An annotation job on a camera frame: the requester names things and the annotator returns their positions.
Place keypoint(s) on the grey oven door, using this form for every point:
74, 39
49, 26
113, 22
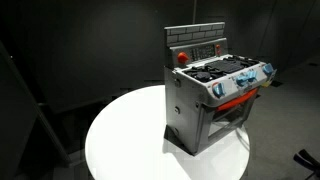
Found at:
204, 133

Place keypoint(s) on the small orange stove button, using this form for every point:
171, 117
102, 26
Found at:
218, 46

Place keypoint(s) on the black flat stove griddle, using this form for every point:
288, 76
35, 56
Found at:
226, 66

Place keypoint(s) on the black stove keypad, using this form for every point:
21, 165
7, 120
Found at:
202, 52

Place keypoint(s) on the large orange stove knob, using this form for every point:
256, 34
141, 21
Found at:
182, 57

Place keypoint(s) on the grey toy stove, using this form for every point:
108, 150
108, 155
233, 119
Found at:
186, 110

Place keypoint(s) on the yellow stove side tag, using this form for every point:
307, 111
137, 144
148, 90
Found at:
266, 84

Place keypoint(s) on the black object on floor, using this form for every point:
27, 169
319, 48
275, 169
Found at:
308, 160

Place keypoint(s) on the black round burner grate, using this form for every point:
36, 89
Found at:
203, 74
243, 60

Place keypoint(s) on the blue stove knob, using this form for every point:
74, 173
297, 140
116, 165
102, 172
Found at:
251, 76
268, 69
240, 80
218, 89

